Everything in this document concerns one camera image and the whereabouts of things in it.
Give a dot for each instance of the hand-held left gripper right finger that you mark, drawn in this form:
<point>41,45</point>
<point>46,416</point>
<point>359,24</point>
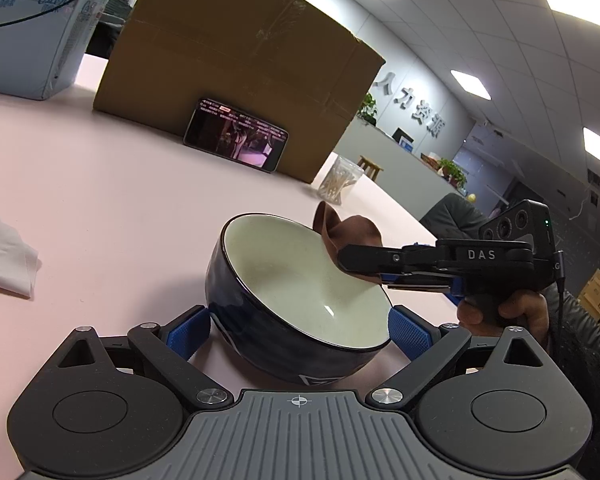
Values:
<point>412,332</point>

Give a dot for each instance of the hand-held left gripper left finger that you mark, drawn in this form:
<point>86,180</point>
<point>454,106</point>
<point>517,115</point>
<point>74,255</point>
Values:
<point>190,332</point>

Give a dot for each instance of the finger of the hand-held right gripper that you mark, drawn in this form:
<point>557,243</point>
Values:
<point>380,259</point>
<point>420,282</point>

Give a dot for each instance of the brown cloth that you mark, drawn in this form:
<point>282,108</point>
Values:
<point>355,230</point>

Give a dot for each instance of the person's right forearm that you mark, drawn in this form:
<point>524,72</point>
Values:
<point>590,370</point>

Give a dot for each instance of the person's right hand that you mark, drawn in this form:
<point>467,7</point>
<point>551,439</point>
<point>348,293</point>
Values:
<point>527,315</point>

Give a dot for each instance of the black office chair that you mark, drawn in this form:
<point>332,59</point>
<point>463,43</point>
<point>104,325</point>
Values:
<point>450,215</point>

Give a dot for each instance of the clear cotton swab jar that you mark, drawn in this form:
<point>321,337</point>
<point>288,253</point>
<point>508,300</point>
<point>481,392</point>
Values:
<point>340,180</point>

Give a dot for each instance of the wooden stool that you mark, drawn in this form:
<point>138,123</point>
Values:
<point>370,162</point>

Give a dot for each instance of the low potted plant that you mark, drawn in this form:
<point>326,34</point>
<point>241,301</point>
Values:
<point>452,172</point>

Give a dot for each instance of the white reception counter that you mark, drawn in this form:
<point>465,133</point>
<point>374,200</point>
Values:
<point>395,157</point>

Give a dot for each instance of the computer monitor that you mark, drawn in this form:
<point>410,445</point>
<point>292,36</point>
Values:
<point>404,141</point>

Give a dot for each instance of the large potted plant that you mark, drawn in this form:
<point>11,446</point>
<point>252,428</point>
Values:
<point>369,107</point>

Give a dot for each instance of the black smartphone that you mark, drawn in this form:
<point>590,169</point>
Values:
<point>235,135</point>

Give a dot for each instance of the white tissue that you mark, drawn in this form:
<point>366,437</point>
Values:
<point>5,250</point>

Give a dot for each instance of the large brown cardboard box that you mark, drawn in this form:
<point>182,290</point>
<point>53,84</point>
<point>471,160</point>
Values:
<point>230,50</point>

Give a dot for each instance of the light blue printed carton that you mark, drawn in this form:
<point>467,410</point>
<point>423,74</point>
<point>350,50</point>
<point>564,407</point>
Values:
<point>25,50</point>

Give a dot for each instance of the grey wall sign letters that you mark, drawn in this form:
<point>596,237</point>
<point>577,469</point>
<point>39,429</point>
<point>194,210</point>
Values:
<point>415,107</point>

